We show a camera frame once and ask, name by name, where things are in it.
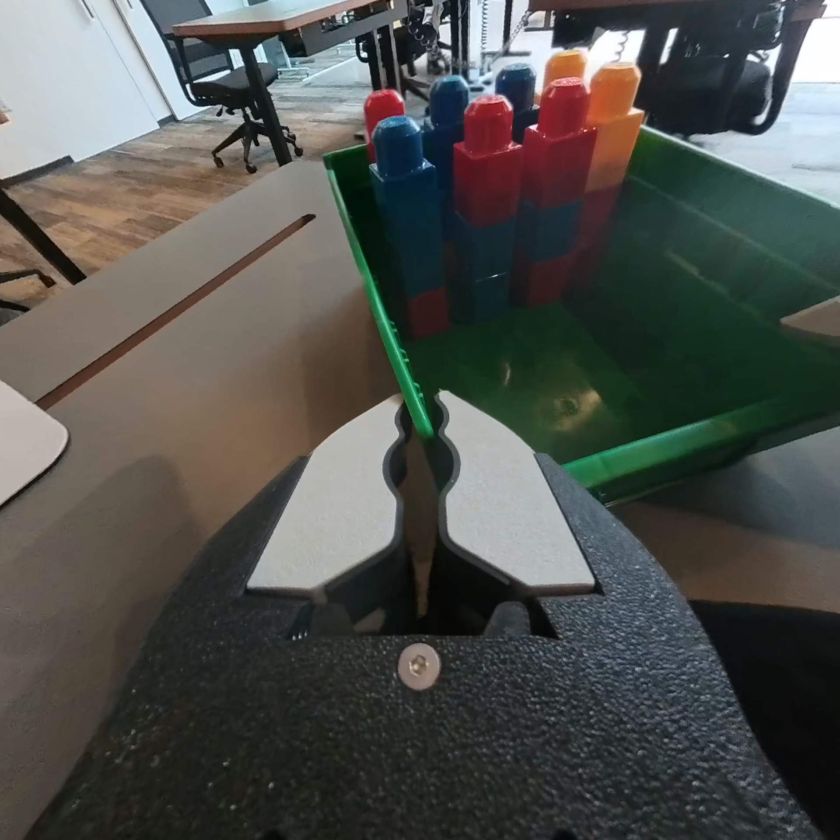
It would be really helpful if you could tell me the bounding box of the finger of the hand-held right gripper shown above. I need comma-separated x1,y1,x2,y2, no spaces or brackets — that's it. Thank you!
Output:
780,314,840,349

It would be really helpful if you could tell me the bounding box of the pile of block towers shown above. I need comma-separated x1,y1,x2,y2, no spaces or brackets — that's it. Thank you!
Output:
363,49,646,342

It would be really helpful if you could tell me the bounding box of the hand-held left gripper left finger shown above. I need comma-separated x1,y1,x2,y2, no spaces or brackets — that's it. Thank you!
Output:
247,394,416,614

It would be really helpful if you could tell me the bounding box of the white poster stand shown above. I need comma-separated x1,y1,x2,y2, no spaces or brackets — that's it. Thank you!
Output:
0,381,70,508

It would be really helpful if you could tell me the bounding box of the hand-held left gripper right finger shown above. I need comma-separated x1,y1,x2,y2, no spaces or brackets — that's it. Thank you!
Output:
433,390,597,601

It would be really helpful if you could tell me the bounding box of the green plastic bin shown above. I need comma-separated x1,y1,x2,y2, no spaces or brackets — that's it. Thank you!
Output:
322,125,840,506

